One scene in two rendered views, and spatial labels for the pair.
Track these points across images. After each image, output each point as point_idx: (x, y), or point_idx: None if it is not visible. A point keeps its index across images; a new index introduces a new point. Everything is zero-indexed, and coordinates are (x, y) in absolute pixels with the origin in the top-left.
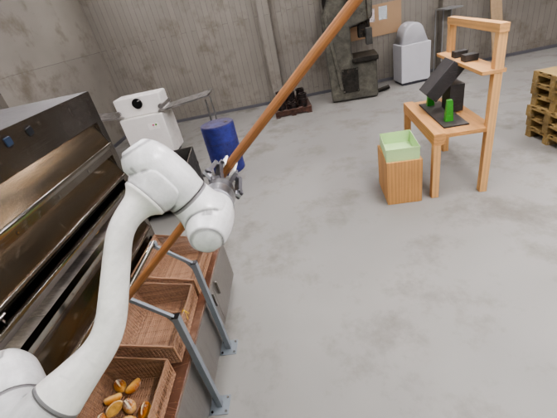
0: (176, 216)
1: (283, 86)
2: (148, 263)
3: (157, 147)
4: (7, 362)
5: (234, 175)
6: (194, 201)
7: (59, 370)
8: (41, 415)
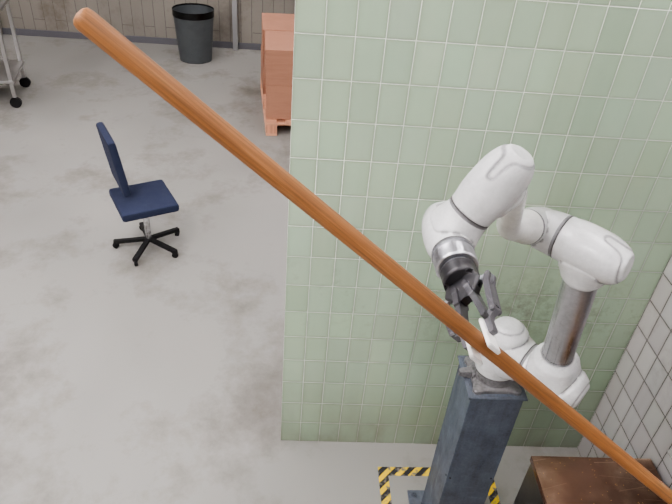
0: None
1: (370, 240)
2: (637, 462)
3: (491, 152)
4: (592, 236)
5: None
6: None
7: (526, 214)
8: None
